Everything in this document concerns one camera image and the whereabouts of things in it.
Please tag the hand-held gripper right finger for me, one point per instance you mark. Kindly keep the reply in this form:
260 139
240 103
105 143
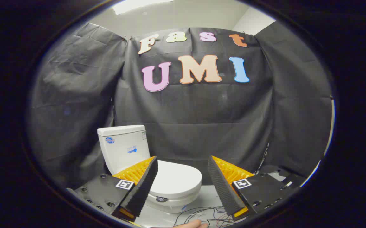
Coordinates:
222 190

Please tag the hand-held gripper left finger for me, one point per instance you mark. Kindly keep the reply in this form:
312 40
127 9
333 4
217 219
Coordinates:
144 186

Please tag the white toilet lid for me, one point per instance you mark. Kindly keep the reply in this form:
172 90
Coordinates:
176 177

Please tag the white toilet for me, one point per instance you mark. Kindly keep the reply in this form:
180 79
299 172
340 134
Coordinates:
122 152

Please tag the white toilet tank cover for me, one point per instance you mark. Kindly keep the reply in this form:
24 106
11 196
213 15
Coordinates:
121 129

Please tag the black backdrop cloth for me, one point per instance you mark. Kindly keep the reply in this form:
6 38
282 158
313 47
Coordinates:
195 120

